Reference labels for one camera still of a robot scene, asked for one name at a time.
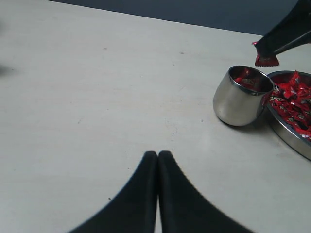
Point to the red candy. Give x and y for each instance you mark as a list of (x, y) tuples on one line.
[(266, 62)]

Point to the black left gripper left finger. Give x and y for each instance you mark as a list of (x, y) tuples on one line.
[(133, 209)]

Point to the stainless steel cup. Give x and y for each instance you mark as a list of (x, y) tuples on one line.
[(238, 106)]

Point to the pile of red wrapped candies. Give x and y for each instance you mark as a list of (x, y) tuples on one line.
[(290, 102)]

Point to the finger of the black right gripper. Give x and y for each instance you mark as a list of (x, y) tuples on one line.
[(293, 31), (279, 43)]

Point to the red candies inside cup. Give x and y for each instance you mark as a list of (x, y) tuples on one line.
[(247, 79)]

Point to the round steel bowl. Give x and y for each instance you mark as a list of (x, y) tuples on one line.
[(280, 127)]

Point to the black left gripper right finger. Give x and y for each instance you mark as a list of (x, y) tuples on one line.
[(183, 209)]

